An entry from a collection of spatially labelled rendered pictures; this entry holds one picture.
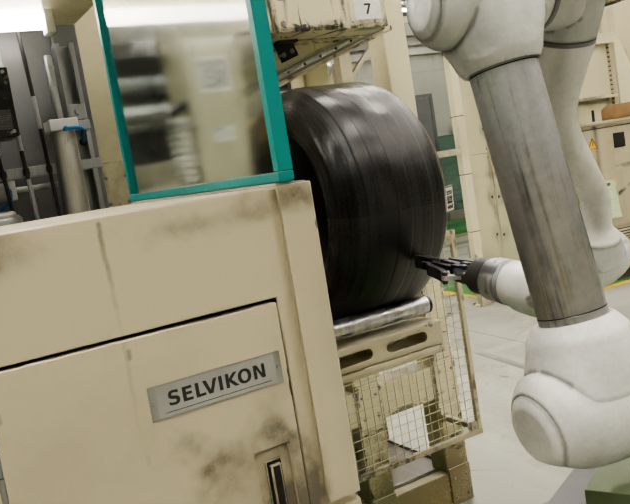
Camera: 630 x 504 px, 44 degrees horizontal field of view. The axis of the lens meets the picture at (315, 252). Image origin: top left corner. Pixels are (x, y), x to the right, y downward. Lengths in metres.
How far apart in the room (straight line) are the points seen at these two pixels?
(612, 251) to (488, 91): 0.54
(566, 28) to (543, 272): 0.38
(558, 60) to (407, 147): 0.56
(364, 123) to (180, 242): 1.00
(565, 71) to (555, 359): 0.45
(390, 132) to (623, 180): 4.93
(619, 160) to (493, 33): 5.47
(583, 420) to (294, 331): 0.44
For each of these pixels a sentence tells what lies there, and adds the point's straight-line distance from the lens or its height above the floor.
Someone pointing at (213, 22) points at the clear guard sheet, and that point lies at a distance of 0.97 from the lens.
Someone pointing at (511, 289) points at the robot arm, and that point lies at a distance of 1.49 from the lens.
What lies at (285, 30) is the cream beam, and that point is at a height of 1.64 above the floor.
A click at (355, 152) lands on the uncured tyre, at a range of 1.69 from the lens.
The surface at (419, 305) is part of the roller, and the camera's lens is 1.91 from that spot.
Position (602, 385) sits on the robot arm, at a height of 0.93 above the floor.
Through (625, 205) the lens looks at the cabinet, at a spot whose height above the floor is 0.57.
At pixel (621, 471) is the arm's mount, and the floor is 0.73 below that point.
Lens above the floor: 1.28
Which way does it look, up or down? 6 degrees down
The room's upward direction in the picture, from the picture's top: 9 degrees counter-clockwise
